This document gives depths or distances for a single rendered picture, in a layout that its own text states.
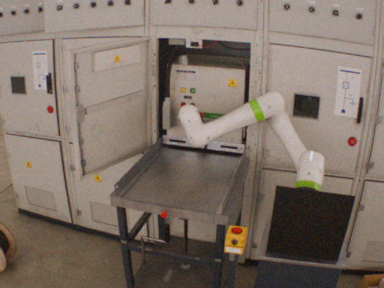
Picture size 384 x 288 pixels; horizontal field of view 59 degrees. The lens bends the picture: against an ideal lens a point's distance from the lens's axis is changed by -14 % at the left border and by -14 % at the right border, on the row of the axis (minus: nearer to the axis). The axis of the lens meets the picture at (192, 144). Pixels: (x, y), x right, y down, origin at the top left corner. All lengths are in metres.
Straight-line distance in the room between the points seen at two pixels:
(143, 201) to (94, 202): 1.09
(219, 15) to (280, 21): 0.36
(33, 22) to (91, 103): 0.91
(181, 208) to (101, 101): 0.77
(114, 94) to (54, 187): 1.18
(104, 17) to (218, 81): 0.81
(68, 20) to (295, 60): 1.38
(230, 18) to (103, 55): 0.74
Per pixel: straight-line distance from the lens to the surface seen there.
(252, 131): 2.37
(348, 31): 2.22
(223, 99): 2.39
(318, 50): 2.22
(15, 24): 2.83
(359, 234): 2.70
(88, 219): 3.13
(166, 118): 2.40
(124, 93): 2.33
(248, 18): 2.21
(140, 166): 2.27
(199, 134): 1.97
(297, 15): 2.19
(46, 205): 3.34
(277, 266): 1.79
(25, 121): 3.10
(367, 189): 2.52
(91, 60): 2.12
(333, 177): 2.45
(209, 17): 2.26
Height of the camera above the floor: 1.84
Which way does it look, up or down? 22 degrees down
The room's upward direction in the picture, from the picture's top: 1 degrees clockwise
